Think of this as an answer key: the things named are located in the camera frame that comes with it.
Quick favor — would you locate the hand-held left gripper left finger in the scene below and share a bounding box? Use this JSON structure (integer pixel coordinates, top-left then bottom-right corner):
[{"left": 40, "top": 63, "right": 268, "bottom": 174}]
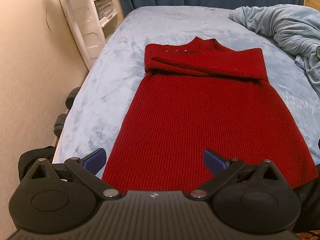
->
[{"left": 24, "top": 148, "right": 123, "bottom": 200}]

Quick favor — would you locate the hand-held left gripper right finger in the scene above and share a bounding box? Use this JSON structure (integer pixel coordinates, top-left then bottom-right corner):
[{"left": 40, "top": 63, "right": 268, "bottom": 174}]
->
[{"left": 188, "top": 149, "right": 285, "bottom": 200}]

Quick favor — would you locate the red knitted sweater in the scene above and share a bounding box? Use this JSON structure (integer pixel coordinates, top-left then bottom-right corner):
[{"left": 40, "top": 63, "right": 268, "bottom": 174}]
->
[{"left": 101, "top": 36, "right": 319, "bottom": 195}]

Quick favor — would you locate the black round object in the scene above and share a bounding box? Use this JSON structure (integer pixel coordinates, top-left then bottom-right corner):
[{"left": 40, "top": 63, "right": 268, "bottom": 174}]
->
[
  {"left": 53, "top": 114, "right": 67, "bottom": 133},
  {"left": 65, "top": 87, "right": 81, "bottom": 108}
]

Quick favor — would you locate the bed with blue sheet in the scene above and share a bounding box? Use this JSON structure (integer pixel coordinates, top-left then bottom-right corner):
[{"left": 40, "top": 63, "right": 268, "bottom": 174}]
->
[{"left": 52, "top": 5, "right": 320, "bottom": 180}]

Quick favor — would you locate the person's dark clothing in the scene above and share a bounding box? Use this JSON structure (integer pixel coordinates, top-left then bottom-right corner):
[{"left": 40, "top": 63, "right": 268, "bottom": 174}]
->
[{"left": 291, "top": 165, "right": 320, "bottom": 233}]

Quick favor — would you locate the white standing fan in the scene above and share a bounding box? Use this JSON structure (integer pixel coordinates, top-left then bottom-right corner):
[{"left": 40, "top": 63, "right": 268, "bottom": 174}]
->
[{"left": 41, "top": 0, "right": 105, "bottom": 70}]

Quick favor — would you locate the white bookshelf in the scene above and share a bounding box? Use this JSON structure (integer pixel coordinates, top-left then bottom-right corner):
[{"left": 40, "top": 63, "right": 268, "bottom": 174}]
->
[{"left": 89, "top": 0, "right": 120, "bottom": 42}]

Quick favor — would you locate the grey-blue blanket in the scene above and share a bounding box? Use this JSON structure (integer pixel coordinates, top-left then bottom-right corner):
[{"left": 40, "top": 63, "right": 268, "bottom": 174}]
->
[{"left": 229, "top": 4, "right": 320, "bottom": 93}]

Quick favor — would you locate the white fan cable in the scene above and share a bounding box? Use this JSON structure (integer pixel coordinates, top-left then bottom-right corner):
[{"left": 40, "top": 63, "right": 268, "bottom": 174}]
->
[{"left": 41, "top": 0, "right": 68, "bottom": 36}]

